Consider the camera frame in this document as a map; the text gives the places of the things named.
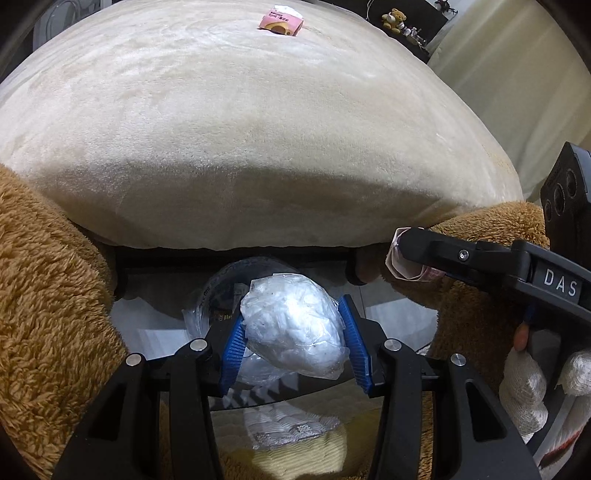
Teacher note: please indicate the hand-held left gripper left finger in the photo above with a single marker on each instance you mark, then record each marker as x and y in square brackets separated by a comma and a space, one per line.
[231, 355]

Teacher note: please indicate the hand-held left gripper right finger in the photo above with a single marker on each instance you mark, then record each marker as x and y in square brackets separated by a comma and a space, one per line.
[358, 350]

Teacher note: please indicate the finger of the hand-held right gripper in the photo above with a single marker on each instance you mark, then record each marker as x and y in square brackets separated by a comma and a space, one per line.
[461, 258]

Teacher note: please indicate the pink paper packet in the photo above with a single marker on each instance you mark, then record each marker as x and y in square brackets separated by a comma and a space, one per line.
[401, 267]

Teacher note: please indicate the white tissue ball plastic bag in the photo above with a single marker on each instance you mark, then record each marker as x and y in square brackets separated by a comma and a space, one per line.
[291, 323]

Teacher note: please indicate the person's right hand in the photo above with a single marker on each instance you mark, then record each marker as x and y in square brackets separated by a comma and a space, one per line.
[524, 387]

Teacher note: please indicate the person's right leg brown plush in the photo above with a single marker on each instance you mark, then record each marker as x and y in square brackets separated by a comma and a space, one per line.
[471, 314]

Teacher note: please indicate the person's leg brown plush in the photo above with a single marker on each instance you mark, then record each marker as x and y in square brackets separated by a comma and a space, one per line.
[471, 314]
[46, 300]

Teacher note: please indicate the silver foil wrapper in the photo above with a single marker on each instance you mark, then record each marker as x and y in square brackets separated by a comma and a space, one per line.
[286, 427]

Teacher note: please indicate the pale yellow quilted cloth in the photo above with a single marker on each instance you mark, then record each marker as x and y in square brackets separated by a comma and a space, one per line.
[295, 461]

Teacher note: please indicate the beige curtain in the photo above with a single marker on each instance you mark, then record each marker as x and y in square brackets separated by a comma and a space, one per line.
[508, 92]

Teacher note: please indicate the person's left leg brown plush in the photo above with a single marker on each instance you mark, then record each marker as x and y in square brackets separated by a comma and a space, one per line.
[46, 300]

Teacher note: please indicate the small bottles cluster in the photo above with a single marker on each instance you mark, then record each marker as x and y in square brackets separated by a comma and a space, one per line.
[415, 37]

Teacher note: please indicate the brown teddy bear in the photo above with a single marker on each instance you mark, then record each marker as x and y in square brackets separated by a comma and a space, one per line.
[393, 19]

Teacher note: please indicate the black headboard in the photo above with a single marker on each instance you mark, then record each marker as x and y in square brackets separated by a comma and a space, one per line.
[351, 14]

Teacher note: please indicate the pink carton box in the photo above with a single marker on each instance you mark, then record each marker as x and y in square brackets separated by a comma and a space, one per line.
[277, 22]

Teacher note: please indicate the black bed frame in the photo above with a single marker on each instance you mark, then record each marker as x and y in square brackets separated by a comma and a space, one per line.
[161, 258]

